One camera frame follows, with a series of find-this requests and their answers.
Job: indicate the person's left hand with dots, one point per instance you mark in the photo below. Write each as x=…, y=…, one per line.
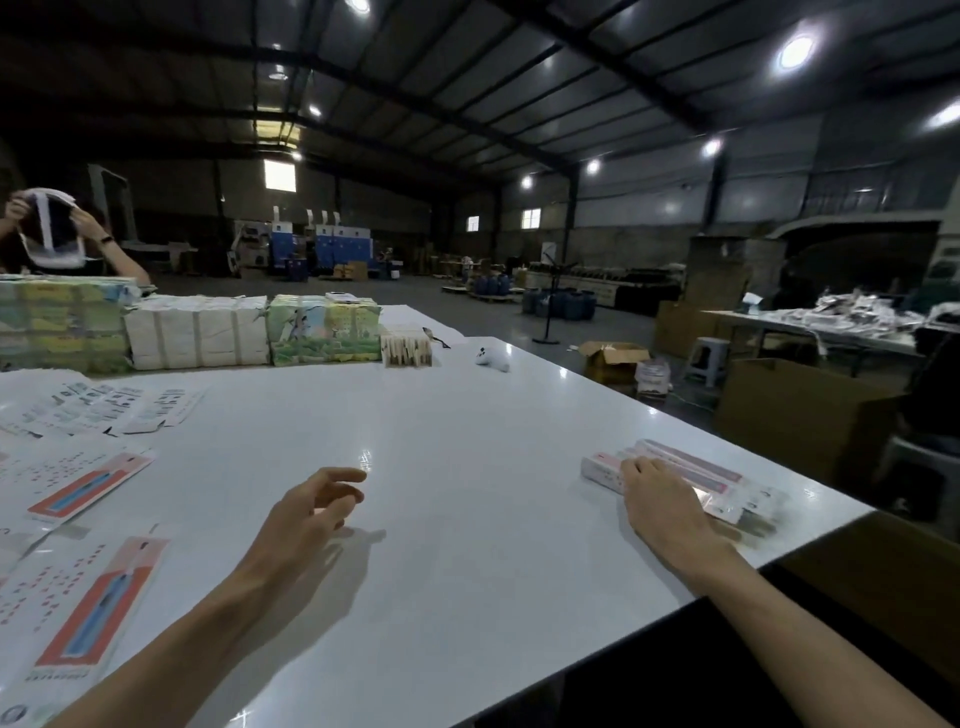
x=300, y=525

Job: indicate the white headset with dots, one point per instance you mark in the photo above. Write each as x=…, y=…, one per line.
x=53, y=240

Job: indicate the row of white cartons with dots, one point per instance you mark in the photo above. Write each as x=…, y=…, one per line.
x=195, y=333

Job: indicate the double wall window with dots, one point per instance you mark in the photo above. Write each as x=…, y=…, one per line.
x=530, y=219

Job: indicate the small beige card stack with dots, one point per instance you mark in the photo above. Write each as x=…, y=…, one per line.
x=407, y=350

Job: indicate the white stool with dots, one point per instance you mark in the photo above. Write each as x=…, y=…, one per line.
x=708, y=360

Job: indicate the pile of carton blanks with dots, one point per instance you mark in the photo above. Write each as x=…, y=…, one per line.
x=75, y=600

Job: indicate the blue bins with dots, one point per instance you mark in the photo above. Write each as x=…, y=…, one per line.
x=563, y=305

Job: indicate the small black tool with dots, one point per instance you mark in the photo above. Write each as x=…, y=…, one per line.
x=437, y=339

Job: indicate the square bright window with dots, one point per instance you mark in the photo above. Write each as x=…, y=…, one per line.
x=281, y=176

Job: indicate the tall cardboard box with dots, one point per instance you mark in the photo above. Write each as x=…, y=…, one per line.
x=720, y=285

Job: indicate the open cardboard box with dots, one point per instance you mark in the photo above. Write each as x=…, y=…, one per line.
x=615, y=365

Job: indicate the black floor stand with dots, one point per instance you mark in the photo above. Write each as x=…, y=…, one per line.
x=555, y=300

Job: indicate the blue machine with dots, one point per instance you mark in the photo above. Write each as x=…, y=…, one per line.
x=338, y=249

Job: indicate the white plastic bags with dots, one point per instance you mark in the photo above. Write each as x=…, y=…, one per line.
x=656, y=377

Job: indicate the small white object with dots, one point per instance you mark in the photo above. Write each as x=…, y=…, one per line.
x=492, y=359

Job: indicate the person's right hand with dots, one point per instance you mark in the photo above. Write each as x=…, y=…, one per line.
x=675, y=525

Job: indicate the green printed carton bundle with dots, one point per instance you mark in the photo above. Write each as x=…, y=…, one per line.
x=323, y=330

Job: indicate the pile of white sheets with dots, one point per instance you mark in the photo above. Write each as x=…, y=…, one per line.
x=848, y=315

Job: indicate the person's right forearm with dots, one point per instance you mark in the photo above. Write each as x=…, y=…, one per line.
x=818, y=645

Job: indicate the person's left forearm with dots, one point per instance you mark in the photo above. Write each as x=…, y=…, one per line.
x=195, y=653

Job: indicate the green yellow carton bundle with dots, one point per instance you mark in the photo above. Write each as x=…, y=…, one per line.
x=68, y=327

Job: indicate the large cardboard box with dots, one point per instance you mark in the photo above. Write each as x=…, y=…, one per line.
x=803, y=423

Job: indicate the toothbrush carton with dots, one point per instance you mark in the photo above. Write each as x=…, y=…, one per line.
x=720, y=483

